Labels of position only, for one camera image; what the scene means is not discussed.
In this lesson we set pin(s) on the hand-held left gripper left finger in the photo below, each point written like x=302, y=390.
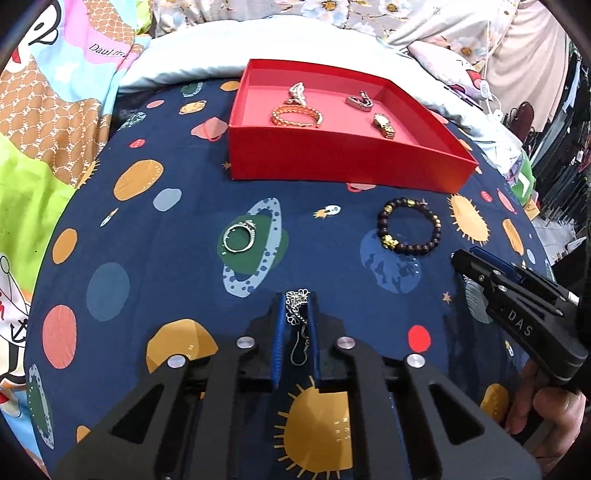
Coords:
x=278, y=341

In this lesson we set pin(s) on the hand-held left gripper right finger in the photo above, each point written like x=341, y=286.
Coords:
x=314, y=341

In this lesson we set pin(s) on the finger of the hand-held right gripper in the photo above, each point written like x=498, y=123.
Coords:
x=471, y=265
x=501, y=266

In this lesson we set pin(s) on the silver flower earring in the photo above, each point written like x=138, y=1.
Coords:
x=298, y=300

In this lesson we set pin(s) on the gold wristwatch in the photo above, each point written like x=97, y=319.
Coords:
x=383, y=122

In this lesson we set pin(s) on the red cardboard box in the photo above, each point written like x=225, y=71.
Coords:
x=323, y=161

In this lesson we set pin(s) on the silver crystal jewellery piece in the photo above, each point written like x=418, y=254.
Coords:
x=298, y=94

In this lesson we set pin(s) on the person's right hand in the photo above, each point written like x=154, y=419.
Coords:
x=558, y=410

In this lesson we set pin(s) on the rack of hanging clothes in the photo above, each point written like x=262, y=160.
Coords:
x=568, y=161

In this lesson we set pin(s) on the navy planet print blanket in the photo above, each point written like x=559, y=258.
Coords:
x=161, y=258

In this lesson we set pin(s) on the dark red chair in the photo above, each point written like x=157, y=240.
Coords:
x=524, y=113

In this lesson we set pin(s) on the pink and white pillow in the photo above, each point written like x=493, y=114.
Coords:
x=443, y=64

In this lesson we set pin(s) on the beige curtain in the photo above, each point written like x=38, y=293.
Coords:
x=526, y=55

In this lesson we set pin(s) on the cartoon monkey print blanket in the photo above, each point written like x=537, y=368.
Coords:
x=46, y=115

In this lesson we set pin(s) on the grey floral sheet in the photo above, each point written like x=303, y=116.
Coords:
x=231, y=9

